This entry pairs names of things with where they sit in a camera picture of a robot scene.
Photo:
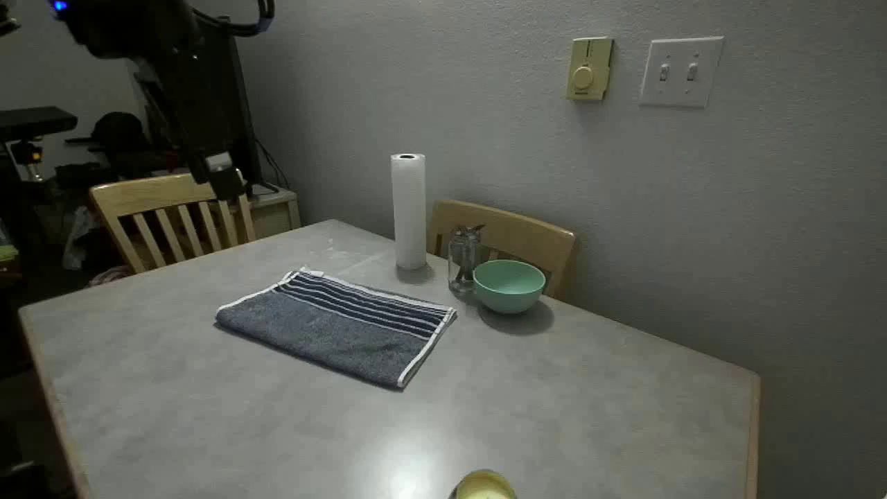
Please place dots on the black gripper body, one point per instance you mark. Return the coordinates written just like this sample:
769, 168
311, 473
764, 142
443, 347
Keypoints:
229, 184

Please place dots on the grey striped towel white trim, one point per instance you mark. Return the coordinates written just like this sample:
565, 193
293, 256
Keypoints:
343, 322

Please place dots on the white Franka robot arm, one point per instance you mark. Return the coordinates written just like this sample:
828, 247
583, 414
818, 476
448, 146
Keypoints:
168, 38

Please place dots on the white paper towel roll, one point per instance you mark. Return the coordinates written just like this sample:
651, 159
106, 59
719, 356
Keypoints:
408, 213

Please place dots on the small white side cabinet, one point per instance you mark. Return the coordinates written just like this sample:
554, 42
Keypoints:
279, 213

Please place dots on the slatted wooden chair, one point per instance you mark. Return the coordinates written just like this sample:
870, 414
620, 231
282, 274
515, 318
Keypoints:
171, 195

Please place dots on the black round bag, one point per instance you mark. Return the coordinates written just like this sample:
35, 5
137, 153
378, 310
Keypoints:
120, 135

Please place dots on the black flat shelf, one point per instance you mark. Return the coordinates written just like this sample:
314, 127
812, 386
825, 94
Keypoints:
31, 121

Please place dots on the plain-back wooden chair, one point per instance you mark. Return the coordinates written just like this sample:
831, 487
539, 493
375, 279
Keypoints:
516, 236

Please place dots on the mint green bowl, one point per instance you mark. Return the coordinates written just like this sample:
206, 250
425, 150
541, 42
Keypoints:
508, 286

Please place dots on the yellow-lidded metal tin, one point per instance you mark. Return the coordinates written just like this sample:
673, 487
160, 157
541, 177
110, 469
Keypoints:
483, 487

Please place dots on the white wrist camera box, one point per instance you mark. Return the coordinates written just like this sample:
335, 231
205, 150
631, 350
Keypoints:
220, 163

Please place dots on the beige wall thermostat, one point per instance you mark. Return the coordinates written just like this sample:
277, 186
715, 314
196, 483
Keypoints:
590, 70

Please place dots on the white double light switch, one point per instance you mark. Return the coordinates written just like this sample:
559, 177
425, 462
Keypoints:
681, 70

